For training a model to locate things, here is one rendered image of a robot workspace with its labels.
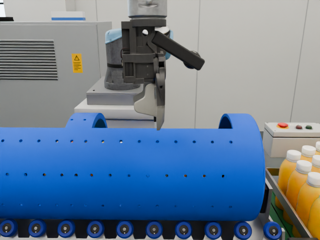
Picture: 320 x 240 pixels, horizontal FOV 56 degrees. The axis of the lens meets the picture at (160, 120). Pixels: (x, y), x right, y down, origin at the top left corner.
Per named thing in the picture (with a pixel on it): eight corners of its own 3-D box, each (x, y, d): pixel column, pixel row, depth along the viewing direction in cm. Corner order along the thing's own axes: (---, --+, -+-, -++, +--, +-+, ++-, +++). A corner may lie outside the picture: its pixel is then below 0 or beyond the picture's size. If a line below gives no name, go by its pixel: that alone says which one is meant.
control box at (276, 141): (261, 146, 116) (264, 121, 113) (313, 146, 116) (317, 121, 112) (270, 157, 107) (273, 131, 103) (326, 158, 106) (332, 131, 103)
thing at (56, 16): (55, 21, 244) (54, 11, 242) (85, 21, 246) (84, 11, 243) (52, 21, 233) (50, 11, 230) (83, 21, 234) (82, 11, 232)
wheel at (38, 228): (30, 219, 78) (27, 219, 76) (47, 218, 78) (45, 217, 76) (29, 238, 77) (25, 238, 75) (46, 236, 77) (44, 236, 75)
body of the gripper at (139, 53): (124, 80, 63) (121, 21, 60) (164, 79, 64) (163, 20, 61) (124, 86, 56) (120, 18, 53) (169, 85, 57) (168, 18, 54)
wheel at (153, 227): (145, 221, 78) (144, 220, 76) (162, 219, 78) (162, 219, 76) (146, 239, 76) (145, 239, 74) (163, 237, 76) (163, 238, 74)
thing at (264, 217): (248, 206, 91) (253, 170, 87) (256, 206, 91) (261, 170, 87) (258, 228, 82) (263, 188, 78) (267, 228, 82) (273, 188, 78)
